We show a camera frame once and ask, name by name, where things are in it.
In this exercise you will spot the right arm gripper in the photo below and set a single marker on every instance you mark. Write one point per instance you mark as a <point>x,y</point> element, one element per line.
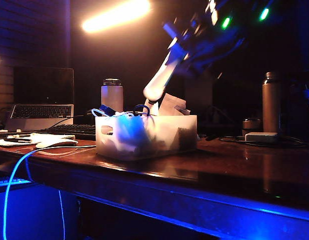
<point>212,47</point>

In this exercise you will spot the white liquid glue bottle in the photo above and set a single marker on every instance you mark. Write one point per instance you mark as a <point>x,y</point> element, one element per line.
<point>157,82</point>

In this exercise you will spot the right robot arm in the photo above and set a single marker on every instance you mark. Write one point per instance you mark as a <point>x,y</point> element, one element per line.
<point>244,15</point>

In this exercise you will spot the translucent plastic storage box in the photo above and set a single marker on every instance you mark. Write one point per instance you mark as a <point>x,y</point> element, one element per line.
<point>169,135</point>

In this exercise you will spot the large white paper packet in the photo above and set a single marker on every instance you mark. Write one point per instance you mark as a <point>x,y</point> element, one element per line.
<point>173,106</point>

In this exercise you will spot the glowing tube light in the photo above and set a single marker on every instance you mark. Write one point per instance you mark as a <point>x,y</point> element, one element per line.
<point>114,16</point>

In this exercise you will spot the small white paper packet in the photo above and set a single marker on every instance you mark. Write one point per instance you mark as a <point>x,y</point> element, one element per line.
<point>152,110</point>

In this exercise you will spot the white bottle dark cap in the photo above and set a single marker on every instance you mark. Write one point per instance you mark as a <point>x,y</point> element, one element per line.
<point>112,97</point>

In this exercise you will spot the dark blue card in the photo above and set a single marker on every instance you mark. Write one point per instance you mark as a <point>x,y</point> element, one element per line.
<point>105,110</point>

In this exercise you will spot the small metal cup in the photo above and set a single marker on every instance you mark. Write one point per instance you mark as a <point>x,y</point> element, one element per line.
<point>251,126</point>

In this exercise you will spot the tall metal thermos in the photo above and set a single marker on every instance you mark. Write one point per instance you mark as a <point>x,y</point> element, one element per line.
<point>271,105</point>

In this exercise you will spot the white power adapter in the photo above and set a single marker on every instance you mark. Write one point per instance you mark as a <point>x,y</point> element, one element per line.
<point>260,137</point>

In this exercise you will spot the black keyboard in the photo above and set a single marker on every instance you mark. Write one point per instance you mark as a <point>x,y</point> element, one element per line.
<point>72,130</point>

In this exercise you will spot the silver laptop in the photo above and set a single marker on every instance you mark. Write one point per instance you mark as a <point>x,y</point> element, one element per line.
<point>42,112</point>

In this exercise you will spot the white computer mouse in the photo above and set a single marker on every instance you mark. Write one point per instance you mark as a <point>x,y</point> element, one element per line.
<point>55,143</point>

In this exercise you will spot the white notepad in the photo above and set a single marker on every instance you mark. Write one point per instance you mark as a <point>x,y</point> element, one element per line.
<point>44,137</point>

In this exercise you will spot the silver and black pen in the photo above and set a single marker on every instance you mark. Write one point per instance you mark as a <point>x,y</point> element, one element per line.
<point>18,136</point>

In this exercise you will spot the black pen with clip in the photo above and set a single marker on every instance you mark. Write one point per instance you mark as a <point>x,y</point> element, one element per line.
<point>17,140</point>

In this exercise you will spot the black spiral notebook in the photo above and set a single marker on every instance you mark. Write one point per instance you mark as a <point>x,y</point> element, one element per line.
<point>9,133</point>

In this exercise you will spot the cabinet under desk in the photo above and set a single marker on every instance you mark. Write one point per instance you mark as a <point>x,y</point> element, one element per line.
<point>34,215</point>

